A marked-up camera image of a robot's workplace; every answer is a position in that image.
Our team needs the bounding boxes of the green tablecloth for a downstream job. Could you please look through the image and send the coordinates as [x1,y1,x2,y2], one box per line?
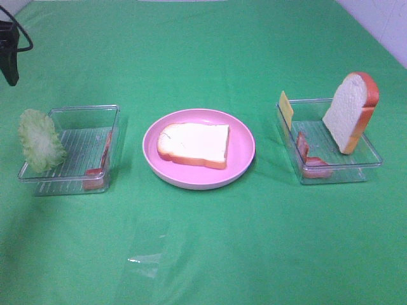
[1,1,406,304]

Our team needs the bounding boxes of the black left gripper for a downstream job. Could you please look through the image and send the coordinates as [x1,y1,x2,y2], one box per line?
[0,21,20,86]

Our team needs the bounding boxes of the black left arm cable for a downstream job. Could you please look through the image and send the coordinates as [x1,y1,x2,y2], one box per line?
[0,4,34,53]

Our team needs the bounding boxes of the bacon strip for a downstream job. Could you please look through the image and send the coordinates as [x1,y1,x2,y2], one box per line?
[296,132,332,179]
[83,131,112,191]

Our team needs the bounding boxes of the right clear plastic tray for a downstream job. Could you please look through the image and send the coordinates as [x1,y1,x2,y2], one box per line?
[276,98,383,185]

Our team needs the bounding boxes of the green lettuce leaf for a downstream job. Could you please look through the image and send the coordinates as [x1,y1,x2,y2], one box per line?
[18,109,67,173]

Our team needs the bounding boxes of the pink round plate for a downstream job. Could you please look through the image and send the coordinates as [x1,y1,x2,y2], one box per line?
[142,109,256,190]

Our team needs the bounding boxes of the left clear plastic tray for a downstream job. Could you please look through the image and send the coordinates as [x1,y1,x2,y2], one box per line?
[18,105,123,196]

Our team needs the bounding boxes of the yellow cheese slice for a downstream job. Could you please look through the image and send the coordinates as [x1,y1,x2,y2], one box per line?
[279,91,294,130]

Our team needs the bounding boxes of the toy bread slice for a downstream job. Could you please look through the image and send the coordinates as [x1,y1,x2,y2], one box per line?
[156,123,230,170]
[322,72,380,154]

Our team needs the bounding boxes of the clear plastic tray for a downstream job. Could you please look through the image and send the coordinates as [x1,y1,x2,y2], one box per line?
[276,98,383,185]
[18,105,123,196]

